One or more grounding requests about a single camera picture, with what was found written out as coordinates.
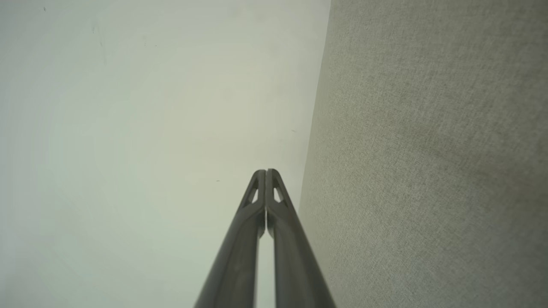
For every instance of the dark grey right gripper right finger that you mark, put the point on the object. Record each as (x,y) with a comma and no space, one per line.
(295,265)

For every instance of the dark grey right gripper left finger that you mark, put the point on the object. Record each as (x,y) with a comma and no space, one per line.
(235,265)

